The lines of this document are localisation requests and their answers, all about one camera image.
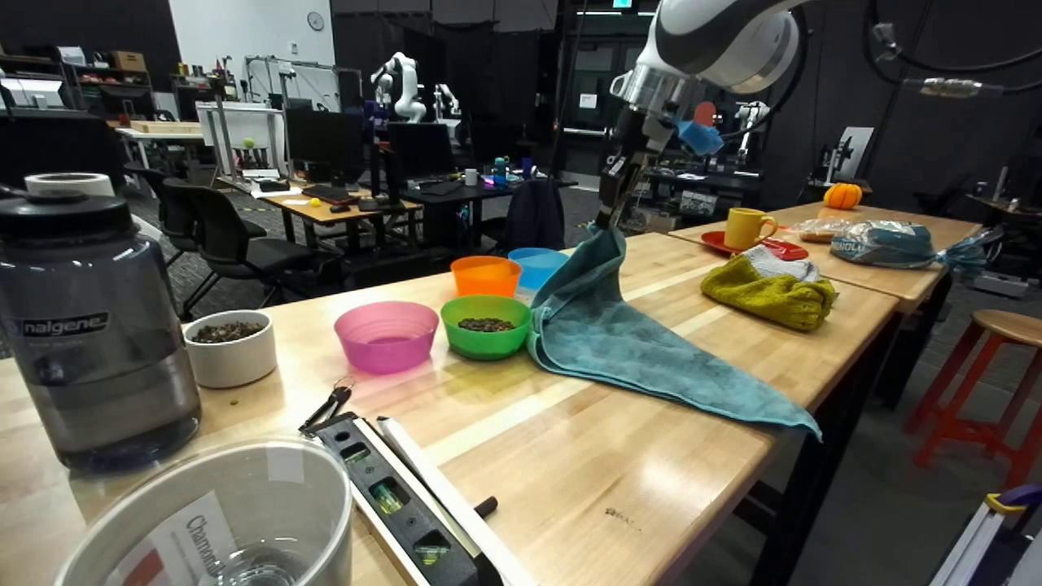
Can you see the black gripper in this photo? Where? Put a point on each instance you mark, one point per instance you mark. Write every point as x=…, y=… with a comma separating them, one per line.
x=631, y=140

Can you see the blue microfibre towel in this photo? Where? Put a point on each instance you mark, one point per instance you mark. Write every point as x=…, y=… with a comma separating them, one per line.
x=654, y=346

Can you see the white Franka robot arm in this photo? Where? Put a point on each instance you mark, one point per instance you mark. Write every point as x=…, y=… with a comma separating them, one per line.
x=728, y=43

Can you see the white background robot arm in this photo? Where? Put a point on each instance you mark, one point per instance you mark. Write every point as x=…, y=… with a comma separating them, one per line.
x=405, y=86
x=448, y=101

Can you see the blue plastic bowl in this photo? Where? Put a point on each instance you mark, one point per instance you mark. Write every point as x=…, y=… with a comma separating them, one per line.
x=539, y=270

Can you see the yellow mug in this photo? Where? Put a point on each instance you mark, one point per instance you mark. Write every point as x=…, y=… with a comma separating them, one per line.
x=744, y=229

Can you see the orange plastic bowl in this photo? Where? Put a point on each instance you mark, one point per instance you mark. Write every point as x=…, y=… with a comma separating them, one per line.
x=486, y=280

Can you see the white cloth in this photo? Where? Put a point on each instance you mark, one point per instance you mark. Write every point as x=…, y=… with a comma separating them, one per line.
x=778, y=263

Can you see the bean mix in green bowl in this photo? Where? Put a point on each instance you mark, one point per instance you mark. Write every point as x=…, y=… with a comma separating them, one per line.
x=486, y=323

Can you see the red plate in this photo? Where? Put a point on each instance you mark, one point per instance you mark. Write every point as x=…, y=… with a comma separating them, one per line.
x=789, y=250

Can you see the yellow-green cloth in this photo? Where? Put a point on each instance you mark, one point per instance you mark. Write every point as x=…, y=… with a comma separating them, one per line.
x=769, y=298

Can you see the green plastic bowl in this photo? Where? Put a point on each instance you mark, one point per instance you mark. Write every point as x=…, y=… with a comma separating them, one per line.
x=486, y=343

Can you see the small orange pumpkin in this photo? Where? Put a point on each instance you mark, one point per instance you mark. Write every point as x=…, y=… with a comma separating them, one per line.
x=844, y=198

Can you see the pink translucent plastic bowl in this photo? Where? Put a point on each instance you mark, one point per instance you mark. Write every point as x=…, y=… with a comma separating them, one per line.
x=386, y=346

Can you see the blue-grey folded cloth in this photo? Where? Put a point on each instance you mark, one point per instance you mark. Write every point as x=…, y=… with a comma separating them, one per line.
x=884, y=245

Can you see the black computer monitor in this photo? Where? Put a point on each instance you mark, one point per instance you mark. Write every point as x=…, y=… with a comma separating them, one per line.
x=326, y=149

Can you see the black marker pen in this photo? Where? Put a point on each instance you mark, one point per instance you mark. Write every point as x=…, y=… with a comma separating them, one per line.
x=324, y=411

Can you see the black spirit level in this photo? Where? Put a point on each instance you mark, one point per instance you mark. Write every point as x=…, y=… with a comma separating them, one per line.
x=394, y=510

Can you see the black office chair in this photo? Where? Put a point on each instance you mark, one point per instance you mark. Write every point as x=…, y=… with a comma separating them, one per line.
x=216, y=222

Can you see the beans in white bowl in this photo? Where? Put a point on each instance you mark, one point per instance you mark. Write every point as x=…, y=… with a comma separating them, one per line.
x=227, y=330

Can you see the white ceramic bowl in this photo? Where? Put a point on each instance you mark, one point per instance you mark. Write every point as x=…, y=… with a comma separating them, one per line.
x=229, y=363

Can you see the wooden stool with orange legs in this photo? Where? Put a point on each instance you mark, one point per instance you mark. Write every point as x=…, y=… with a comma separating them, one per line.
x=1012, y=326

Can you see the white plastic bucket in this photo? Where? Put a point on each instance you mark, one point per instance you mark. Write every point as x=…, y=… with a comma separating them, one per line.
x=310, y=510

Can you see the large dark grey plastic jar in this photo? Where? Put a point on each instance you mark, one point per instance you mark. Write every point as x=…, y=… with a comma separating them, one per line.
x=92, y=336

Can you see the white round lid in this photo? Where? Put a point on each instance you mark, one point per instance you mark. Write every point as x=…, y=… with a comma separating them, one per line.
x=68, y=185

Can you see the printed paper label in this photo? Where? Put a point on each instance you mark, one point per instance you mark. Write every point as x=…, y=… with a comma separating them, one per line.
x=182, y=541

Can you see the framed wall poster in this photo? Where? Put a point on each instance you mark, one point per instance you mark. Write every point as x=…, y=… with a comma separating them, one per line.
x=856, y=152

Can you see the aluminium frame rail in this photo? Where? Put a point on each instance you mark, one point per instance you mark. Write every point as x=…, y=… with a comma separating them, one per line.
x=978, y=550

